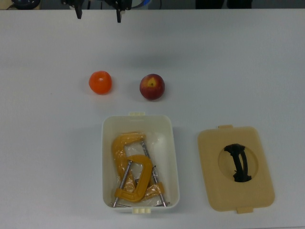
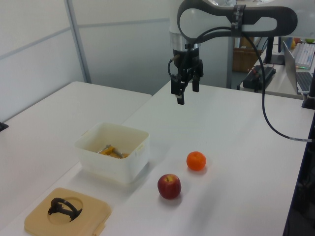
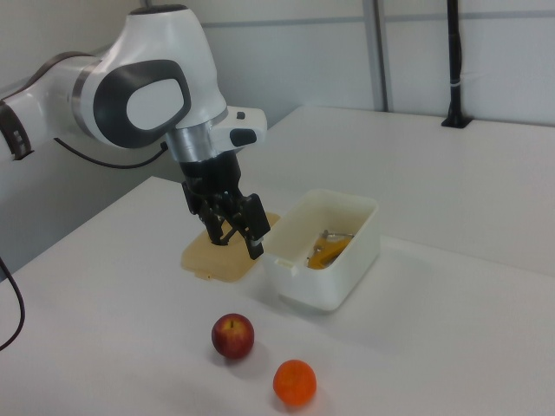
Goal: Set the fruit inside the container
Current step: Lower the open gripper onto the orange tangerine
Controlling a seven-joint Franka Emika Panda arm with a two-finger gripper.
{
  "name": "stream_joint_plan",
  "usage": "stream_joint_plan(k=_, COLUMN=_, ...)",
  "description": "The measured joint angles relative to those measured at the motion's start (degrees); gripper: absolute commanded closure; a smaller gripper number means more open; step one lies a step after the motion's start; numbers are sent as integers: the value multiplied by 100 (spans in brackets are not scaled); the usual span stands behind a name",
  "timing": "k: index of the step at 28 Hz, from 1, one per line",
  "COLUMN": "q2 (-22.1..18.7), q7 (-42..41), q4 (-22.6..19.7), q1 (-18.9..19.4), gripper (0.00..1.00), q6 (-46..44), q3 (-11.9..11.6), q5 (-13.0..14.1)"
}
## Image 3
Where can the yellow metal tool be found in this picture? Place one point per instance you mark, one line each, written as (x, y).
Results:
(325, 255)

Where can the black pole with base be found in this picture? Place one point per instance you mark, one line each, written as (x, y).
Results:
(455, 65)

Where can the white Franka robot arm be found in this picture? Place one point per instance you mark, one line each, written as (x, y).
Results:
(147, 99)

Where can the white plastic container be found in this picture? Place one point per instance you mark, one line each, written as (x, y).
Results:
(321, 286)

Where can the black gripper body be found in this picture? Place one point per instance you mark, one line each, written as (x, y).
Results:
(212, 173)

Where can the grey partition post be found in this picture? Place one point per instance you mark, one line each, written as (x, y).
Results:
(380, 56)

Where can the red apple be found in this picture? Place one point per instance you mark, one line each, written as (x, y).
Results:
(233, 336)

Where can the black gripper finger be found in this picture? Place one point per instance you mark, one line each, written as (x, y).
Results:
(256, 221)
(215, 225)

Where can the orange fruit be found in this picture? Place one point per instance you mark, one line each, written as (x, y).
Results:
(295, 383)

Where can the beige plastic lid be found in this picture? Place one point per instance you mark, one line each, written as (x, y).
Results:
(217, 262)

